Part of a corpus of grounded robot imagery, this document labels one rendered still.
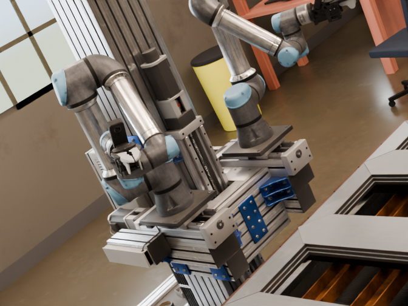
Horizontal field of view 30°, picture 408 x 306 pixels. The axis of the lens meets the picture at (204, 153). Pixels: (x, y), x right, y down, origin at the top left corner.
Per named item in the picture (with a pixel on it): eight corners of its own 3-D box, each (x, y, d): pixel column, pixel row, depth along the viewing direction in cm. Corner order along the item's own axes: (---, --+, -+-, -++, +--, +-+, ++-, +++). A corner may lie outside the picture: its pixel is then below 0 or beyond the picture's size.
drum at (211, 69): (241, 110, 704) (212, 44, 682) (275, 107, 672) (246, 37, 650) (210, 134, 678) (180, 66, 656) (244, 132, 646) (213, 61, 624)
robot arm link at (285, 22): (280, 31, 307) (272, 12, 304) (305, 23, 302) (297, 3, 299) (275, 38, 300) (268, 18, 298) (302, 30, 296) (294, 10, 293)
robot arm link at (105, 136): (126, 147, 252) (115, 124, 249) (134, 153, 242) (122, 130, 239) (105, 158, 250) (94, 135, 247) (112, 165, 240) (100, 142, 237)
